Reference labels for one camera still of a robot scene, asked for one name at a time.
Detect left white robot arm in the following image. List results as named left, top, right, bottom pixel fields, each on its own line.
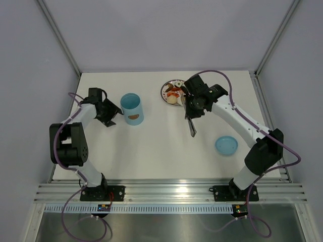
left=49, top=98, right=123, bottom=201

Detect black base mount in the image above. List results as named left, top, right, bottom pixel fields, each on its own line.
left=208, top=185, right=250, bottom=202
left=80, top=186, right=126, bottom=202

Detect metal tongs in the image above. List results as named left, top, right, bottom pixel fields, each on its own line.
left=181, top=86, right=197, bottom=138

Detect toy fried egg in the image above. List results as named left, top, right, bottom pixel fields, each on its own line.
left=177, top=96, right=186, bottom=106

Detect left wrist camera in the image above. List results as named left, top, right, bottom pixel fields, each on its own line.
left=88, top=87, right=102, bottom=101

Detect blue round lid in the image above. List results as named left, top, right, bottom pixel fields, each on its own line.
left=214, top=136, right=238, bottom=156

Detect left aluminium frame post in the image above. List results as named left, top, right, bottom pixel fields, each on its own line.
left=35, top=0, right=82, bottom=78

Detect blue cylindrical lunch container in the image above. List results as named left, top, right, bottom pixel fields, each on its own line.
left=120, top=93, right=144, bottom=126

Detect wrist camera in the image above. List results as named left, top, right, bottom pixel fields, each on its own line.
left=88, top=87, right=102, bottom=101
left=184, top=75, right=208, bottom=96

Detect aluminium front rail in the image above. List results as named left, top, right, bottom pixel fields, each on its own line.
left=33, top=178, right=307, bottom=204

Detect white slotted cable duct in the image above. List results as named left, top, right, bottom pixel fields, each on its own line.
left=44, top=204, right=233, bottom=214

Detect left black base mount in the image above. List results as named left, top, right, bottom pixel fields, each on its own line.
left=80, top=186, right=126, bottom=202

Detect round beige toy bun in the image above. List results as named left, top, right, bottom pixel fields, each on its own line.
left=167, top=95, right=177, bottom=105

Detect right aluminium frame post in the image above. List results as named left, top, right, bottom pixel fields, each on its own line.
left=254, top=0, right=302, bottom=78

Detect aluminium frame post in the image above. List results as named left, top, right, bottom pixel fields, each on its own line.
left=254, top=0, right=302, bottom=78
left=35, top=0, right=82, bottom=78

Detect orange toy fried cutlet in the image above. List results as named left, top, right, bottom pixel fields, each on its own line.
left=167, top=91, right=180, bottom=98

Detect patterned round plate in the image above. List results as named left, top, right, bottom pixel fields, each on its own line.
left=160, top=79, right=185, bottom=106

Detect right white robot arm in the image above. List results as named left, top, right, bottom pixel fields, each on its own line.
left=182, top=84, right=284, bottom=200

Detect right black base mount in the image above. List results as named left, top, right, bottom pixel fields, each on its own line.
left=208, top=185, right=250, bottom=202

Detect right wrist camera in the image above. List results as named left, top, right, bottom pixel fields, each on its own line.
left=184, top=75, right=208, bottom=96

